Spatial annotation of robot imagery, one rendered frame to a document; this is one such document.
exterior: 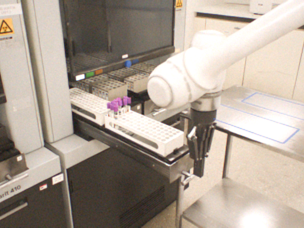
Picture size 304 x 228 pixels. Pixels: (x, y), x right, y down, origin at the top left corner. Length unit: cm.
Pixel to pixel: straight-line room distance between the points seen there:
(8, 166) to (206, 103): 66
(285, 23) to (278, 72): 266
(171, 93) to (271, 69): 273
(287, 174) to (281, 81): 111
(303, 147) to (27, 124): 95
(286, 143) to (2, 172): 94
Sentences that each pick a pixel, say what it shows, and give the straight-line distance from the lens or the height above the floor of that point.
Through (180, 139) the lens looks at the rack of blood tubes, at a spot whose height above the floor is 85.
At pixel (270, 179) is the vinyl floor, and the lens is 245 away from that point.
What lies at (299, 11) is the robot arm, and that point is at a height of 129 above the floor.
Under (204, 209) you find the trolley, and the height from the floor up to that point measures 28.
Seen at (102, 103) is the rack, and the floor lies 86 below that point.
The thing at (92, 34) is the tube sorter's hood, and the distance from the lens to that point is 128.
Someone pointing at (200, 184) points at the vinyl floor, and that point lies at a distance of 229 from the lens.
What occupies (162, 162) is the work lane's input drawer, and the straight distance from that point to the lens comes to 103.
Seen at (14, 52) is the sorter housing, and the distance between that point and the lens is 114.
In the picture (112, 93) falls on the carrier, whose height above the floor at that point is 86.
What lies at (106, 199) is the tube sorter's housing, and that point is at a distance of 152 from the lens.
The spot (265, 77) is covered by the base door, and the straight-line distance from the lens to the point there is 342.
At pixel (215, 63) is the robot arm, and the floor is 119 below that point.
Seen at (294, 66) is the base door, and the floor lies 49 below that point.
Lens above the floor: 138
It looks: 26 degrees down
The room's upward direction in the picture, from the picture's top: straight up
